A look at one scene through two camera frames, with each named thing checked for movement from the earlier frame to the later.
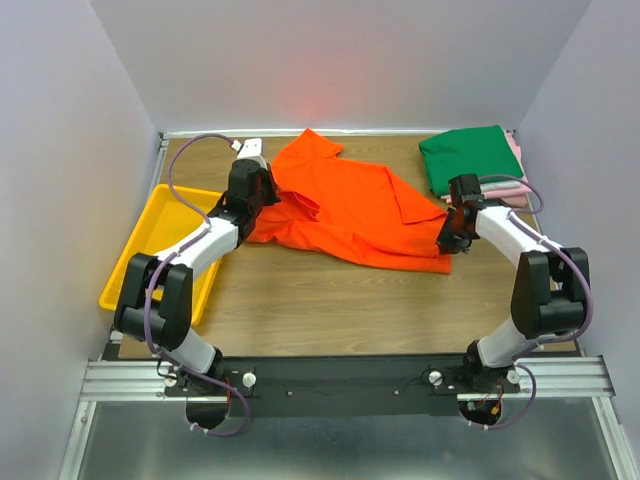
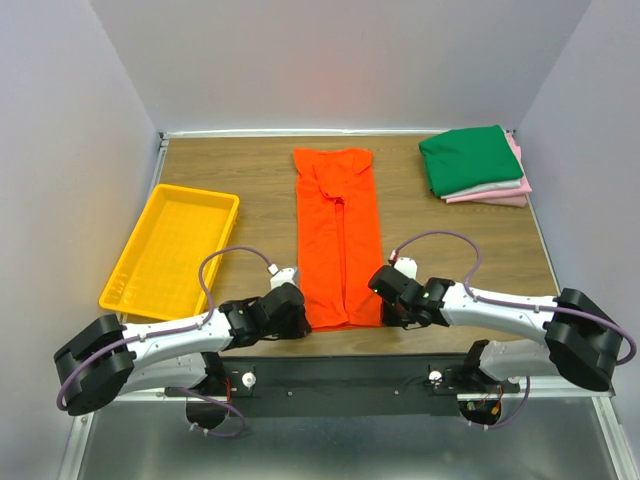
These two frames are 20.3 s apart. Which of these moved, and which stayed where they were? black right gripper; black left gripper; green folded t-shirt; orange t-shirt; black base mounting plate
Moved: black left gripper; orange t-shirt; black right gripper
Stayed: black base mounting plate; green folded t-shirt
